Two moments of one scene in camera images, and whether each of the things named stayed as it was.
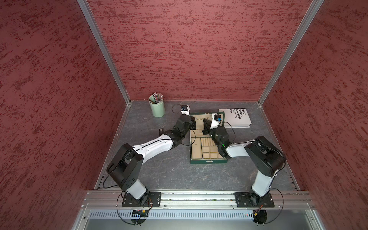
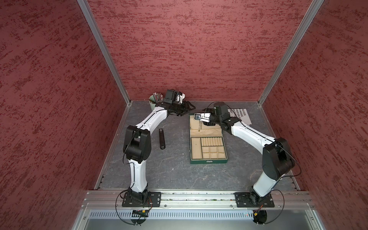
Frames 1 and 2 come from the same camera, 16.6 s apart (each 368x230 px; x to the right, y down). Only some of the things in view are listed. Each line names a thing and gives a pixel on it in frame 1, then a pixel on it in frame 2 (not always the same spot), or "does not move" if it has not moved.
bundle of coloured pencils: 157,97 does not move
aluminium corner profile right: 309,16 does not move
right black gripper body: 208,129 -> 212,120
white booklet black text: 236,118 does not move
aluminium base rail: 113,199 does not move
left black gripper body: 192,126 -> 180,108
